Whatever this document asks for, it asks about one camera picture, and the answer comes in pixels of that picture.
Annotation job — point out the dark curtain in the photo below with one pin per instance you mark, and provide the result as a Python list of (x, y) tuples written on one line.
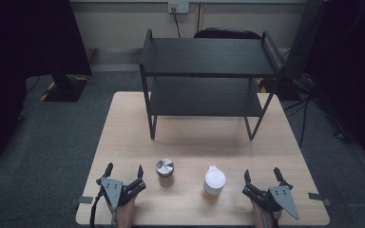
[(351, 79), (19, 63)]

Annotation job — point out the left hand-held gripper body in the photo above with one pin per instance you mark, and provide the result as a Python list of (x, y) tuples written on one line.
[(115, 190)]

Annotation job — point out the person's right hand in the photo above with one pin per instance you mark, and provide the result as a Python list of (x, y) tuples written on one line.
[(259, 215)]

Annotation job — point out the glass jar with white lid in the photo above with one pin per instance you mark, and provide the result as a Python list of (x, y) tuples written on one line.
[(214, 183)]

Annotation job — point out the black two-tier shelf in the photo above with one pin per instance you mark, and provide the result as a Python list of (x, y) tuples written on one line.
[(209, 57)]

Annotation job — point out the grey tape piece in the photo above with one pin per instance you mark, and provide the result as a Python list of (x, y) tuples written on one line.
[(85, 199), (319, 198)]

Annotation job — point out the person's left hand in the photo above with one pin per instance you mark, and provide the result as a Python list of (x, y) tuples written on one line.
[(125, 213)]

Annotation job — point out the black stand with striped base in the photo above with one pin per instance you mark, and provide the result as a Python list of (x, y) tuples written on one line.
[(65, 88)]

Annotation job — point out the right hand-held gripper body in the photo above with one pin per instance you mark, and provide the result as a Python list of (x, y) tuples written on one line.
[(277, 198)]

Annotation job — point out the glass jar with silver lid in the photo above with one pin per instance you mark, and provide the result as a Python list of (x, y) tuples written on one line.
[(165, 169)]

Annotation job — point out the white wall socket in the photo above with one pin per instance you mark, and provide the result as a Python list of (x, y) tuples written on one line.
[(178, 7)]

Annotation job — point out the black metal stand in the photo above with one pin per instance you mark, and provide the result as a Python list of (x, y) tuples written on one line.
[(304, 41)]

